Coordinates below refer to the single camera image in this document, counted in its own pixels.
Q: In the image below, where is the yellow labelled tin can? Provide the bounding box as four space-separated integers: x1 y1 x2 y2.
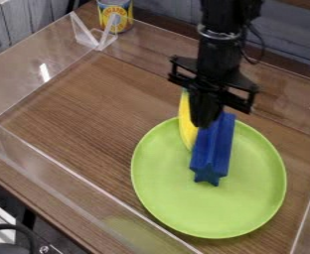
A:
97 0 134 34

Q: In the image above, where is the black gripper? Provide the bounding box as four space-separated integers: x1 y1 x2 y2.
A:
169 26 259 128

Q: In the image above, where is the clear acrylic corner bracket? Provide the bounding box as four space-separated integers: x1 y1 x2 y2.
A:
71 12 118 52

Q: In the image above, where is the yellow toy banana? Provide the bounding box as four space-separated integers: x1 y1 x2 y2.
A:
178 90 198 150

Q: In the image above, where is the blue star-shaped block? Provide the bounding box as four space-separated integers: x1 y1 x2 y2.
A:
190 112 236 187

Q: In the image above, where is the green round plate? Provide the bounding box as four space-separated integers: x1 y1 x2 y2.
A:
131 118 288 239

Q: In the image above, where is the clear acrylic enclosure wall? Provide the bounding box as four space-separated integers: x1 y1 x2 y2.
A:
0 14 310 254

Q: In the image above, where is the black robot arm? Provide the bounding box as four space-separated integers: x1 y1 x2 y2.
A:
169 0 264 128

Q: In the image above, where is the black cable lower left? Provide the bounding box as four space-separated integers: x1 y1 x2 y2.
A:
0 222 36 254

